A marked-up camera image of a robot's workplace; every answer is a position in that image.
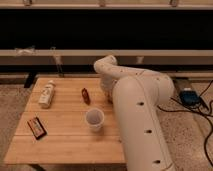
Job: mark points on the blue power adapter box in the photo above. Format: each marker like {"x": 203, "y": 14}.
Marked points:
{"x": 189, "y": 97}

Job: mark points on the translucent plastic cup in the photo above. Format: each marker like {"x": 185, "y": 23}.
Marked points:
{"x": 94, "y": 118}

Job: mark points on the dark snack bar packet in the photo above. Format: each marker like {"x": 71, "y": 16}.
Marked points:
{"x": 37, "y": 128}

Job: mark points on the white plastic bottle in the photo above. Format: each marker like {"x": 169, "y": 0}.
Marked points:
{"x": 47, "y": 95}

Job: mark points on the small red object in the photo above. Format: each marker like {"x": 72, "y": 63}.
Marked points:
{"x": 85, "y": 96}

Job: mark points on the wooden table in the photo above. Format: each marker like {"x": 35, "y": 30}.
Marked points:
{"x": 68, "y": 139}

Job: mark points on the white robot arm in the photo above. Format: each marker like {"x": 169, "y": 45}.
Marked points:
{"x": 135, "y": 94}

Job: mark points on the clear plastic wrap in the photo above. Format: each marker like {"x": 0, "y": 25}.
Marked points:
{"x": 25, "y": 51}

